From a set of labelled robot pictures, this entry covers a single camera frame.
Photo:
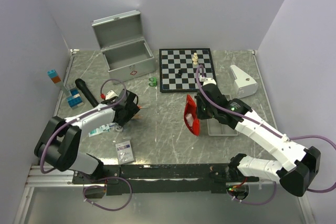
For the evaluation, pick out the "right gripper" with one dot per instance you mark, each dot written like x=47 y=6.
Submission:
x=200 y=114

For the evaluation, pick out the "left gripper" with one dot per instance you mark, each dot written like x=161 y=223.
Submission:
x=132 y=110

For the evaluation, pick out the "red first aid kit pouch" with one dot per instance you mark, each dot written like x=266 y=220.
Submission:
x=190 y=107

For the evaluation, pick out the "white gauze roll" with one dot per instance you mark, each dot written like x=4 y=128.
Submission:
x=190 y=120

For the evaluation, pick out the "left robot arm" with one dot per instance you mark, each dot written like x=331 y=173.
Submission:
x=59 y=142

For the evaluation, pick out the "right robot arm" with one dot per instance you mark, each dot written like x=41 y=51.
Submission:
x=293 y=166

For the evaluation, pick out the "bag of cotton swabs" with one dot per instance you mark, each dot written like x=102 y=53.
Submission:
x=142 y=112

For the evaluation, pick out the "grey plastic tray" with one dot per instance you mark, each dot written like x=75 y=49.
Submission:
x=216 y=129

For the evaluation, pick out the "teal striped wipe packet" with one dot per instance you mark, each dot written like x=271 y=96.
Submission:
x=100 y=130

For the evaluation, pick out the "green plastic clip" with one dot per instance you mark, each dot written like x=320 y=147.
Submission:
x=152 y=82

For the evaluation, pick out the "white gauze pad packet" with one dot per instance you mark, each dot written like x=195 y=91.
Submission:
x=124 y=152

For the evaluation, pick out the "white plastic wedge housing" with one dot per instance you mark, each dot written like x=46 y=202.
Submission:
x=244 y=85

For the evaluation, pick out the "toy brick tower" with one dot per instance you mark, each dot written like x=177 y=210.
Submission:
x=71 y=92

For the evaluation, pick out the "black grey chessboard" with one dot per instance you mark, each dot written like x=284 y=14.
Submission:
x=172 y=60

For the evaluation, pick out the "open metal first aid case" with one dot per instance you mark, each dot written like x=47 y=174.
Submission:
x=124 y=48

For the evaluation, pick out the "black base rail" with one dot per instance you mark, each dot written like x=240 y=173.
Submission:
x=166 y=178

